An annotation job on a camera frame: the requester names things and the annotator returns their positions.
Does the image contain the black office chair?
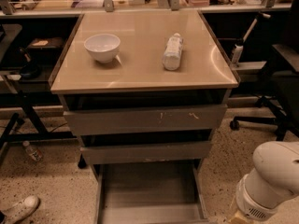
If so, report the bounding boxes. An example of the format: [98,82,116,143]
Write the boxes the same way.
[230,0,299,141]

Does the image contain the grey drawer cabinet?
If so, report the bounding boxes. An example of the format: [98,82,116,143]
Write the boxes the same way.
[48,9,241,170]

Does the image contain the white sneaker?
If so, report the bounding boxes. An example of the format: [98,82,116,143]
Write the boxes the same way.
[0,195,40,224]

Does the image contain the plastic bottle on floor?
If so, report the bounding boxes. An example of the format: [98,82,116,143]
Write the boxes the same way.
[22,141,43,161]

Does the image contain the white ceramic bowl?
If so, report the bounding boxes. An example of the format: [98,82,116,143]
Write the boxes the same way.
[84,34,121,63]

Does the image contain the grey bottom drawer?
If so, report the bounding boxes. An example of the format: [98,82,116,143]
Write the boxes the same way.
[94,161,216,224]

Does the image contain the black box on shelf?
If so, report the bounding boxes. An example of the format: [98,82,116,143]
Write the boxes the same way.
[27,37,64,50]

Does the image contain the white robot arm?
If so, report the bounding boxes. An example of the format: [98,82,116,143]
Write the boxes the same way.
[228,141,299,224]

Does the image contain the black table frame left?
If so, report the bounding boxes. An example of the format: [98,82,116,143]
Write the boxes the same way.
[0,24,74,153]

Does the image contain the grey drawer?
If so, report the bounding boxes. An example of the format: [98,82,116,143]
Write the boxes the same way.
[94,161,216,224]
[64,105,227,135]
[80,141,212,164]

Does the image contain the grey middle drawer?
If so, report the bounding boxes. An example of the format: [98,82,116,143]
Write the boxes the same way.
[80,141,212,164]

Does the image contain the white handled tool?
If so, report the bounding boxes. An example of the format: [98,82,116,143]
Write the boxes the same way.
[230,12,271,64]

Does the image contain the white plastic bottle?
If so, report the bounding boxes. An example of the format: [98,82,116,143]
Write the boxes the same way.
[162,34,183,71]

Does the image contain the grey top drawer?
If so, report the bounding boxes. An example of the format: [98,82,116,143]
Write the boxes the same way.
[64,105,227,135]

